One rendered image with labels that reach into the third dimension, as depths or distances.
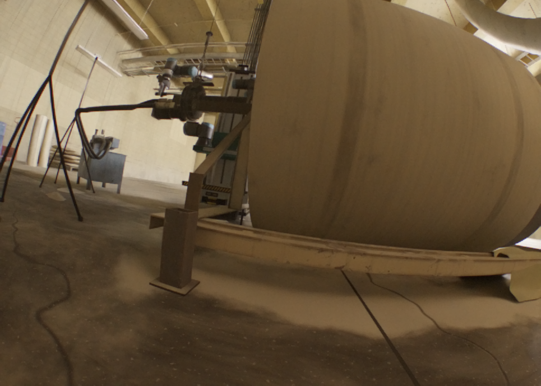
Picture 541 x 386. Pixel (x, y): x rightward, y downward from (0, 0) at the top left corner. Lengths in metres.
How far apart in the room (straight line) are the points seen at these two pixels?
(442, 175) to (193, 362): 1.00
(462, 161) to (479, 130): 0.16
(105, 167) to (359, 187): 2.95
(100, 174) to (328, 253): 2.94
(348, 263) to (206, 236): 0.46
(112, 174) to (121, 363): 2.99
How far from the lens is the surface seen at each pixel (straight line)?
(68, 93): 10.27
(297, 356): 0.53
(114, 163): 3.32
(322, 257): 0.74
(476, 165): 1.13
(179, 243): 0.68
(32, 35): 9.66
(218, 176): 2.72
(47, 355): 0.49
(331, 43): 0.91
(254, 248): 0.74
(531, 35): 5.14
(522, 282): 1.39
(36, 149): 7.10
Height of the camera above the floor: 0.32
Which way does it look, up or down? 3 degrees up
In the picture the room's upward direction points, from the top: 9 degrees clockwise
